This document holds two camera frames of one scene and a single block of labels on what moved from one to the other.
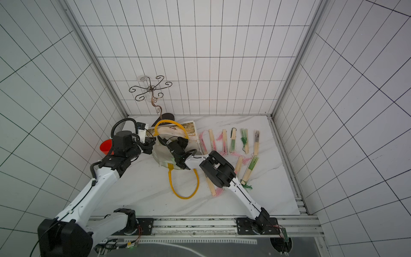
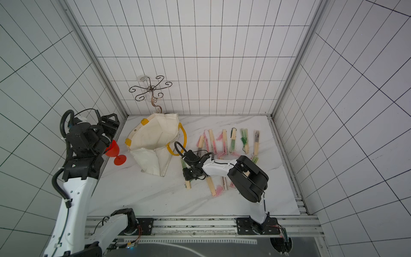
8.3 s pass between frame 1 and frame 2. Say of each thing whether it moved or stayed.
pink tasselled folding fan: stayed
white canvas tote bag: moved
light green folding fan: stayed
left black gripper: moved
